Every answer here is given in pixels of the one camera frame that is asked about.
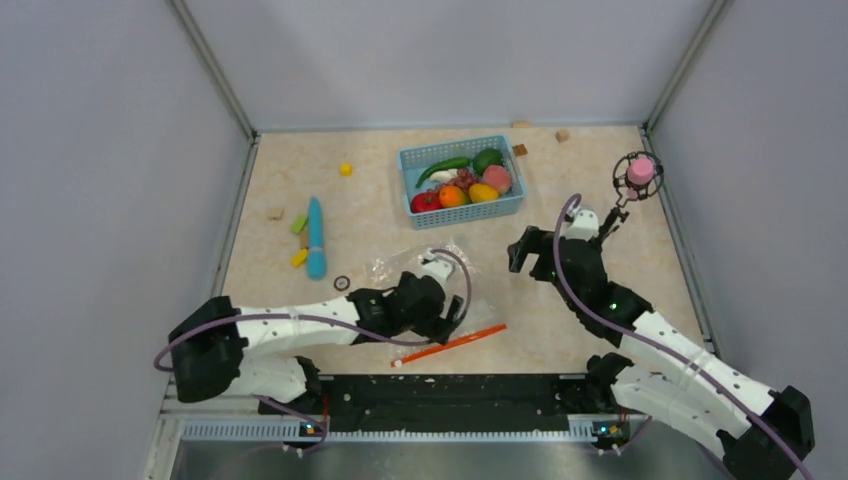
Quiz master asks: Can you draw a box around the clear zip top bag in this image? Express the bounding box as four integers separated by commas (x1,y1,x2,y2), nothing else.
365,241,507,369

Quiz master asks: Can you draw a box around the purple grape bunch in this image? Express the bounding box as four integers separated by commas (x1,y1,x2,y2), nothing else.
449,168,478,193

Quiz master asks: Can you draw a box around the orange green mango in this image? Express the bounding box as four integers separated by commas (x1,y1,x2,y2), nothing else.
438,185,470,209

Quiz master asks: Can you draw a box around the green chili pepper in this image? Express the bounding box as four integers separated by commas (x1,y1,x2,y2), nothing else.
415,156,471,188

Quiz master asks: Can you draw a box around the red tomato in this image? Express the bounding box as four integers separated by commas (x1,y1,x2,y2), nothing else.
410,190,443,214

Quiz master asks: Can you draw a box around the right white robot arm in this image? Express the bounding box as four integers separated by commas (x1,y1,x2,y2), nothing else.
507,208,815,479

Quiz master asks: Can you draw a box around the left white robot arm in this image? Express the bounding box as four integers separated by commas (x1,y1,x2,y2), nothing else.
154,248,470,414

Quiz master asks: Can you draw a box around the yellow lemon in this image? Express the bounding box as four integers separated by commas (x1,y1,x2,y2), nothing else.
468,183,500,204

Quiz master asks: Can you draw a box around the pink peach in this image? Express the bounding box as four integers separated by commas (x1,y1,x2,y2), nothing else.
482,165,513,196

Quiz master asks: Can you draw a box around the poker chip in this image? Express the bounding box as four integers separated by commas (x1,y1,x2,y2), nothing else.
333,275,351,292

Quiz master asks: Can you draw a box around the light blue plastic basket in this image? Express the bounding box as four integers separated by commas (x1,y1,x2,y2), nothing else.
397,134,527,230

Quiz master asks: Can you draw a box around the pink microphone on tripod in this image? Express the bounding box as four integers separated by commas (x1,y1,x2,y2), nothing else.
597,151,665,244

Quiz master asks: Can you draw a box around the blue cylindrical bottle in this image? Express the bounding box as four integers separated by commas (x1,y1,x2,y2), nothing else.
307,197,327,280

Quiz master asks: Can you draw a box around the white garlic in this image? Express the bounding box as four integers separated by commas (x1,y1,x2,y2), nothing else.
428,169,458,184

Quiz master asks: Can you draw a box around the yellow wedge block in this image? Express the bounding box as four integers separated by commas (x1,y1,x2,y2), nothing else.
290,248,309,268

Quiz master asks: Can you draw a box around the green block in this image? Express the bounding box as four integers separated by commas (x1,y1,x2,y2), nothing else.
290,214,308,235

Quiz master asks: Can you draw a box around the beige wooden block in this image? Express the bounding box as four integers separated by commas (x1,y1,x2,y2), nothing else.
267,208,285,221

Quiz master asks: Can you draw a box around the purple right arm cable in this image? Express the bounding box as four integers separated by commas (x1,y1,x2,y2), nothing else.
552,193,815,480

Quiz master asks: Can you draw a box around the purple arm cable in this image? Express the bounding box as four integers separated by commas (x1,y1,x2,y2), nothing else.
552,193,815,480
153,248,474,456

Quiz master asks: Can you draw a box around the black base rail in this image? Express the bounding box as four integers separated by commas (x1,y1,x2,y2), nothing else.
285,374,639,436

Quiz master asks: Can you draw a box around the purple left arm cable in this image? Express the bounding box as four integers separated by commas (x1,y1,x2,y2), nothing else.
153,248,474,456

